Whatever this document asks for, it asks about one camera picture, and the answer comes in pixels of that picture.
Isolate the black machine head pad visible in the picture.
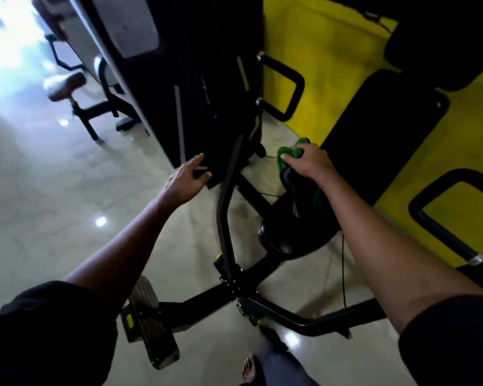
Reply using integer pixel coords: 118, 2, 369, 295
384, 14, 483, 92

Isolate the person's bare foot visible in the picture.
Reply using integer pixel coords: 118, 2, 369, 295
241, 355, 262, 385

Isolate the person's black right sleeve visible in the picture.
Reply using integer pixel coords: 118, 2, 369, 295
398, 295, 483, 386

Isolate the person's left hand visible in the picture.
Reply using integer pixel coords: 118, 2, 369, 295
158, 153, 213, 209

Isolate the black bent tube frame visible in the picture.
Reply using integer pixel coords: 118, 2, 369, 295
45, 34, 86, 73

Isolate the black gym machine frame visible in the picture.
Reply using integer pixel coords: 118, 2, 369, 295
158, 130, 388, 339

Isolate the black weight stack cover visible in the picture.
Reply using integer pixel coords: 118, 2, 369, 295
68, 0, 265, 190

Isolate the ribbed metal foot plate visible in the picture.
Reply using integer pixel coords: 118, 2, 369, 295
120, 276, 181, 370

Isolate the person's left forearm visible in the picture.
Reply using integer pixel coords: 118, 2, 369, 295
62, 196, 174, 315

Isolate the person's right hand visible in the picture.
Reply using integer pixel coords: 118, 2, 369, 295
280, 143, 339, 185

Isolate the person's black left sleeve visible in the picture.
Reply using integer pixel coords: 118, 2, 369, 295
0, 280, 119, 386

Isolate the brown padded gym stool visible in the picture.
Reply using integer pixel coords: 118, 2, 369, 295
43, 71, 142, 142

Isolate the black machine seat pad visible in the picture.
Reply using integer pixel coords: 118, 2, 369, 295
258, 189, 343, 260

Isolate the black looped machine handle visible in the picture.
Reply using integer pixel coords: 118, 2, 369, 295
256, 51, 306, 123
408, 169, 483, 274

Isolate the thin black cable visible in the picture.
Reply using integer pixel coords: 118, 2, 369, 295
341, 233, 347, 310

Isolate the black machine back pad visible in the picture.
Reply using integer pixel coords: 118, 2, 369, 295
321, 69, 451, 206

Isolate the person's leg in dark trousers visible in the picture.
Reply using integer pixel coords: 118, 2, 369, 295
257, 325, 320, 386

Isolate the green cleaning cloth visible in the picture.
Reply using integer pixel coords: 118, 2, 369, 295
276, 137, 323, 218

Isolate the person's black sleeve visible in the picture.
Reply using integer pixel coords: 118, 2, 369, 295
398, 295, 483, 386
0, 280, 119, 386

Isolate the person's right forearm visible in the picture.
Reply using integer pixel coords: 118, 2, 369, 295
319, 173, 483, 335

